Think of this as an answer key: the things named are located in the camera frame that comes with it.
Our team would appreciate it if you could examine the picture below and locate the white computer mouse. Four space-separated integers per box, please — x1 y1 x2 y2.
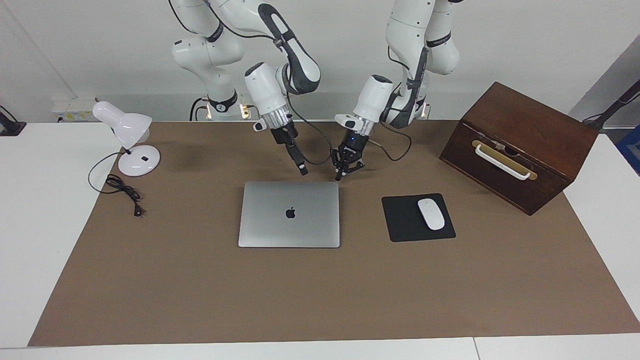
417 198 446 231

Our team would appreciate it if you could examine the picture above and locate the white power strip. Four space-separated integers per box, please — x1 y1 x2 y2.
51 96 98 123

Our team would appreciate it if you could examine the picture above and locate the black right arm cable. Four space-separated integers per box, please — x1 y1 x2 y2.
167 0 333 166

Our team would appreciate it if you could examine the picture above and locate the brown table mat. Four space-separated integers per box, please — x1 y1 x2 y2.
27 119 640 347

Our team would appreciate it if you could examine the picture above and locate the silver grey laptop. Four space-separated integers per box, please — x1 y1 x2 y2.
238 181 341 249

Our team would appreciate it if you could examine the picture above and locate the blue crate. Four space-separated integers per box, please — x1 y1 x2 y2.
615 125 640 176

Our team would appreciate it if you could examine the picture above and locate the black stand base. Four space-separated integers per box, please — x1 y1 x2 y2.
0 105 27 137

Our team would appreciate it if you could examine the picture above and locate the black tripod pole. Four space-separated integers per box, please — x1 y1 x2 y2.
582 79 640 132

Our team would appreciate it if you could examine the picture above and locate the white desk lamp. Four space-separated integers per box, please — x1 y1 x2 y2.
92 101 162 177

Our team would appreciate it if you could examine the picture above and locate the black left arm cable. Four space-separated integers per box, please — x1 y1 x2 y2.
367 45 413 162

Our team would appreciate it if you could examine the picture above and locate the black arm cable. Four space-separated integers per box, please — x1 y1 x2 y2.
367 45 413 162
167 0 333 166

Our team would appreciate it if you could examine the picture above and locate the white box handle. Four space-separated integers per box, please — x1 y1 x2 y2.
474 144 532 181

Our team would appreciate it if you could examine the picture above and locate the black right base cable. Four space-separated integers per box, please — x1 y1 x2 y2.
189 96 210 122

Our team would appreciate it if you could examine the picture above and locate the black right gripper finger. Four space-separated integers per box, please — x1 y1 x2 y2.
287 143 306 176
294 141 309 175

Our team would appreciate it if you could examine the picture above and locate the dark brown wooden box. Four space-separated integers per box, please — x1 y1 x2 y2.
439 81 600 216

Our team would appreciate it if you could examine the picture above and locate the black lamp power cable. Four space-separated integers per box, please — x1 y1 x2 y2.
88 151 146 217

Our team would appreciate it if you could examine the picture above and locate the black mouse pad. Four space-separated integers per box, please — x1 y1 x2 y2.
381 193 457 243

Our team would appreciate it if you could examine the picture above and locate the brass handle plate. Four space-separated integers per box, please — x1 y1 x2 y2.
471 139 538 181

